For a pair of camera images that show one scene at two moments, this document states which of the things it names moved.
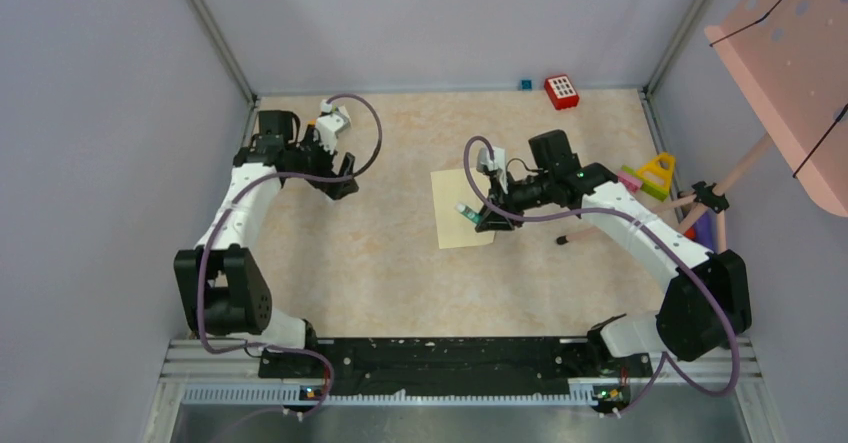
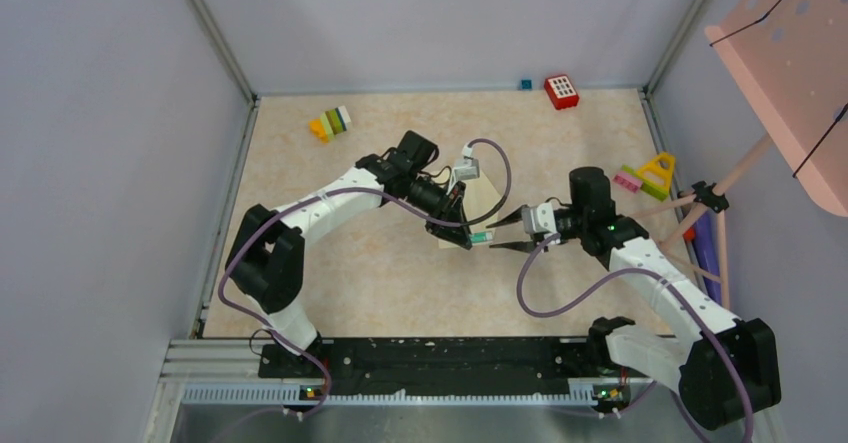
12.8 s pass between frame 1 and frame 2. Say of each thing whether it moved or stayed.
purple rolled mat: stayed
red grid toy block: stayed
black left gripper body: moved
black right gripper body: moved
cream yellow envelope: stayed
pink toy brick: stayed
